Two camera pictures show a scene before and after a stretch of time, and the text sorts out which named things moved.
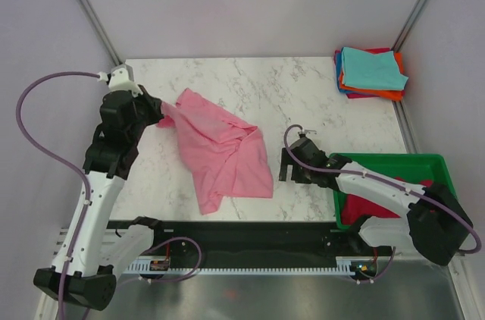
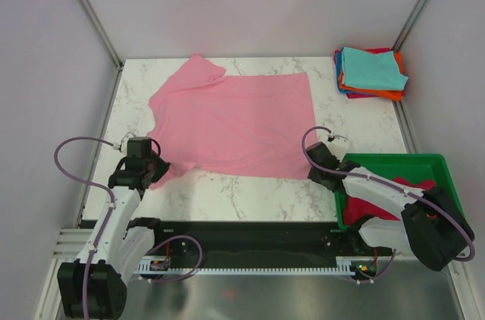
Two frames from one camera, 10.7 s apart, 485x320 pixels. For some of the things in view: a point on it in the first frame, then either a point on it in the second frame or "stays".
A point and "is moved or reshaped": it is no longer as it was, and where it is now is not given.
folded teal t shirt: [363, 70] stays
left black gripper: [154, 105] → [162, 167]
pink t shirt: [226, 157] is moved or reshaped
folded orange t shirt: [393, 94] stays
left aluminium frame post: [82, 2] stays
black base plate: [260, 240] stays
